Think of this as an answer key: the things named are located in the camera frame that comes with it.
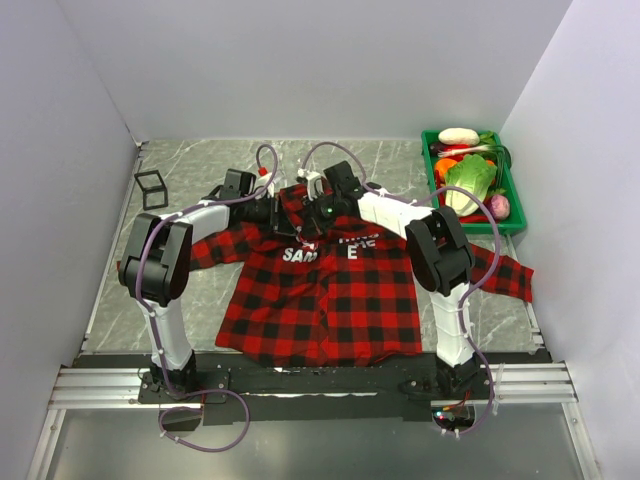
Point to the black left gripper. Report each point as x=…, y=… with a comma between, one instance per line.
x=279, y=220

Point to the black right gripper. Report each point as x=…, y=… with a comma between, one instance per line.
x=313, y=224

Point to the red black plaid shirt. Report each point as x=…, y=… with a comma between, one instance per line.
x=345, y=298

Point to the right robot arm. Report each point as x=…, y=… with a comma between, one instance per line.
x=439, y=252

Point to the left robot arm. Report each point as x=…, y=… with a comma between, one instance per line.
x=155, y=267

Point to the black brooch display box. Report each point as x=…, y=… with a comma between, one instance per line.
x=153, y=188

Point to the dark purple eggplant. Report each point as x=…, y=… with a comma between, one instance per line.
x=436, y=147

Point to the orange fruit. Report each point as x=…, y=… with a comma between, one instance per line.
x=443, y=165

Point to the red chili pepper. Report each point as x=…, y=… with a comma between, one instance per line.
x=476, y=218

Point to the white potato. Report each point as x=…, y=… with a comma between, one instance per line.
x=459, y=136

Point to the green white cabbage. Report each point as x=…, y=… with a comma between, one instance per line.
x=474, y=174

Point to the purple onion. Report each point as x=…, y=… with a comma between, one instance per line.
x=499, y=207

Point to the white green onion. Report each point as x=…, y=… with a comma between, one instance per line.
x=481, y=148

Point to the green plastic tray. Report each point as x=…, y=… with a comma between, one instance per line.
x=514, y=224

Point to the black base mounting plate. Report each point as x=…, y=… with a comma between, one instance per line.
x=230, y=387

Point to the small circuit board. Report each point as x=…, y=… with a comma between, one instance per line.
x=455, y=418

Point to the aluminium frame rail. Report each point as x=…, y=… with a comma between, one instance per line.
x=115, y=388

